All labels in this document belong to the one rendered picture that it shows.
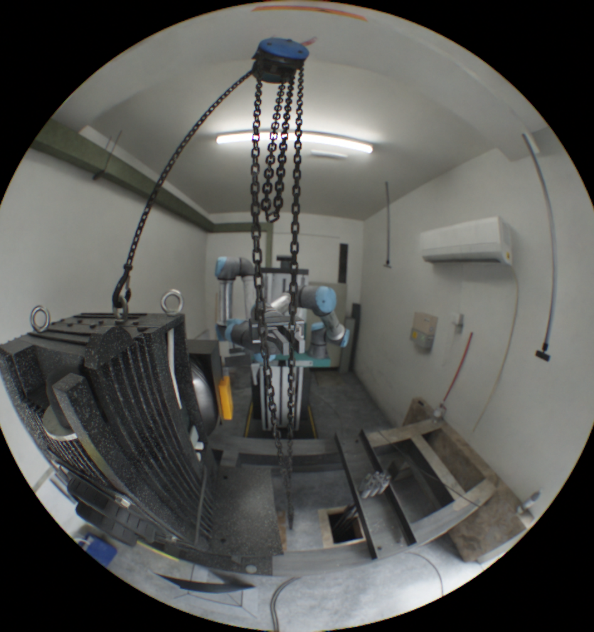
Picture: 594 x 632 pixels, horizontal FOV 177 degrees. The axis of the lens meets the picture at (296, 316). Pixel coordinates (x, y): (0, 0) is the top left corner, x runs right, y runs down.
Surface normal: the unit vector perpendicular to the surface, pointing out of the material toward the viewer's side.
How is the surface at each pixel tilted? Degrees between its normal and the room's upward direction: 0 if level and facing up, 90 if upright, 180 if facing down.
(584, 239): 90
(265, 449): 0
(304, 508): 0
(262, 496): 0
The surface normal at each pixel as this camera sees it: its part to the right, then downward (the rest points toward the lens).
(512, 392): -1.00, -0.04
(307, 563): 0.05, -0.98
